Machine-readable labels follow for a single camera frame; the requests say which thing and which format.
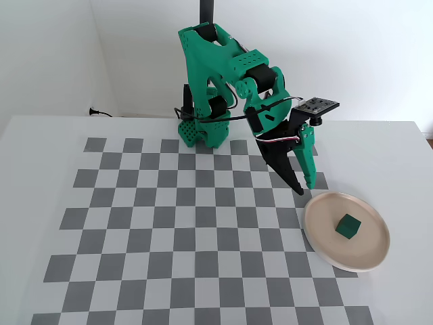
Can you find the dark green cube dice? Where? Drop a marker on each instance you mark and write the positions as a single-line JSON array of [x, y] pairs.
[[348, 227]]

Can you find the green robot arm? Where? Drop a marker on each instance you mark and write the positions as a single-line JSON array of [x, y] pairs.
[[203, 54]]

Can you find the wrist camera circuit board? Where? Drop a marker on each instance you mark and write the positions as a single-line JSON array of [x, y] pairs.
[[316, 105]]

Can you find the grey white checkerboard mat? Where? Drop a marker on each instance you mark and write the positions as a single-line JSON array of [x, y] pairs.
[[169, 220]]

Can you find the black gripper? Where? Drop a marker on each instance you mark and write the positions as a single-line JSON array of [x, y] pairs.
[[278, 146]]

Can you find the beige round plate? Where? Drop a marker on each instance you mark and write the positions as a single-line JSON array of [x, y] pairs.
[[365, 237]]

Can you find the black vertical pole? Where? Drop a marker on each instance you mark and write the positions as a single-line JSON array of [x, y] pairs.
[[207, 11]]

